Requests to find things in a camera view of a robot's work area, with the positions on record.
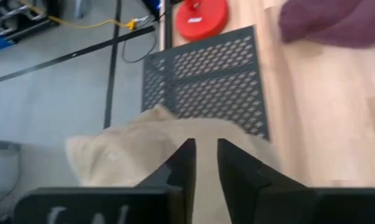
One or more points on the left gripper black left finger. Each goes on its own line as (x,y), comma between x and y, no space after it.
(181,168)

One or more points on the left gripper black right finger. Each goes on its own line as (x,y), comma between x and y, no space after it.
(253,193)

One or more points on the beige baseball cap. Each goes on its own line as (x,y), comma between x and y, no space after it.
(128,155)

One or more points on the maroon baseball cap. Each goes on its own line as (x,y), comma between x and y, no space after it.
(330,21)

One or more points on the black perforated metal shelf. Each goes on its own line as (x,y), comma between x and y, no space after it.
(212,77)

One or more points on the red desk lamp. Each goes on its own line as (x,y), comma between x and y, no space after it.
(203,21)

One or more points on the black computer tower blue light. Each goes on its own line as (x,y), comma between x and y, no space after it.
(151,6)

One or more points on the black rack with metal rails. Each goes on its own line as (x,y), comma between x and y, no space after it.
(7,18)

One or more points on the black aluminium rig frame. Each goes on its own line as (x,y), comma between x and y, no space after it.
(168,31)

